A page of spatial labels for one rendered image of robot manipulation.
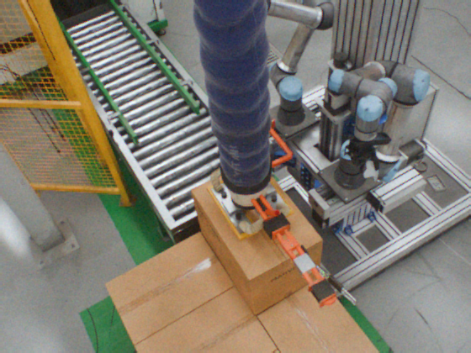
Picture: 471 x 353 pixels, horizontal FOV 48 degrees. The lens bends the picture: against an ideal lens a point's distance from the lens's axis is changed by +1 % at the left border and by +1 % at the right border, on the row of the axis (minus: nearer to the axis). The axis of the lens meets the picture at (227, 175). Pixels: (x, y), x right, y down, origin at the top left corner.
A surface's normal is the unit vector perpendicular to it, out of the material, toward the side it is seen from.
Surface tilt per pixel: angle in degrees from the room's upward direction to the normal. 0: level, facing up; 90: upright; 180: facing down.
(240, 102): 73
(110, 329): 0
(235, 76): 82
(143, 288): 0
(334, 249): 0
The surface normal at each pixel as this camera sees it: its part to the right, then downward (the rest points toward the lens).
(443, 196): -0.09, -0.60
